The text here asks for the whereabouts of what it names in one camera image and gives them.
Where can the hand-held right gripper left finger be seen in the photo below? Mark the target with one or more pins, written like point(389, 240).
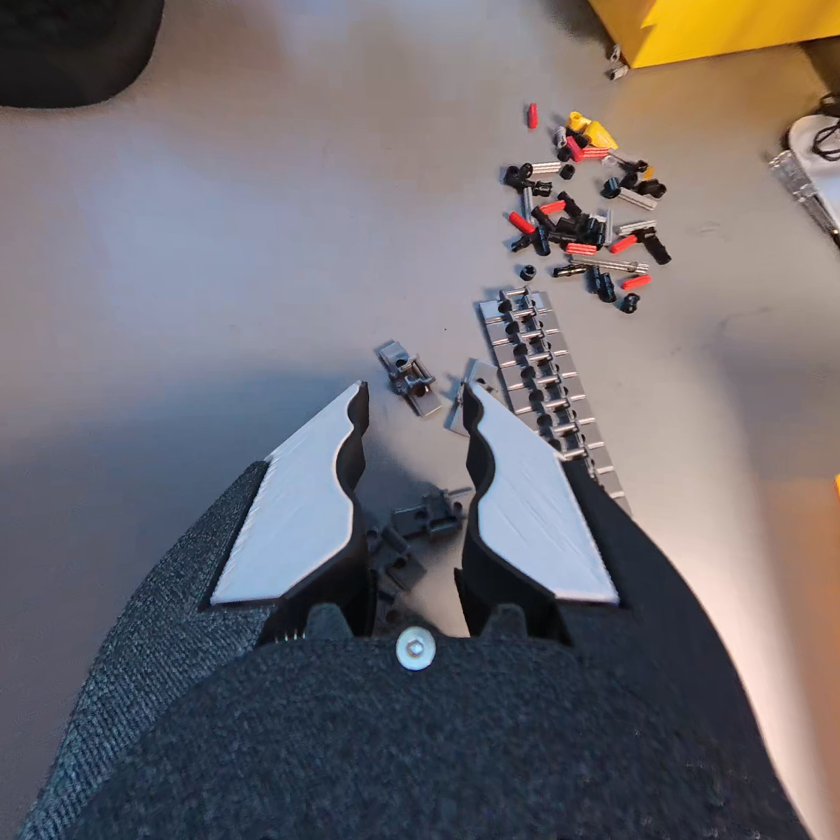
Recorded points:
point(289, 518)

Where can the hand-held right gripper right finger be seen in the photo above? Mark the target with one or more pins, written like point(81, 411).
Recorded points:
point(544, 518)

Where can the grey toy track belt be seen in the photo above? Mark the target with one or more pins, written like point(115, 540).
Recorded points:
point(544, 367)

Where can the pile of small building pieces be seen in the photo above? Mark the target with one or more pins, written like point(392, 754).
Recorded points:
point(584, 210)

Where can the yellow plastic storage bin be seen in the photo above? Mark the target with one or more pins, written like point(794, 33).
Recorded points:
point(722, 26)

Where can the grey desk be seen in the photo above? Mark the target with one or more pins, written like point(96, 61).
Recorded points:
point(229, 229)

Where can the single red pin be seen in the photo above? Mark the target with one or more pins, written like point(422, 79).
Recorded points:
point(532, 115)

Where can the clipboard with diagram sheet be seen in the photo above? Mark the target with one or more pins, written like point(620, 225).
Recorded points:
point(807, 184)

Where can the small metal piece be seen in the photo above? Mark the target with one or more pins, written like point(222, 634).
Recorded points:
point(617, 62)

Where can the black chair armrest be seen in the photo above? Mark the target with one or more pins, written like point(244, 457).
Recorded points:
point(65, 46)

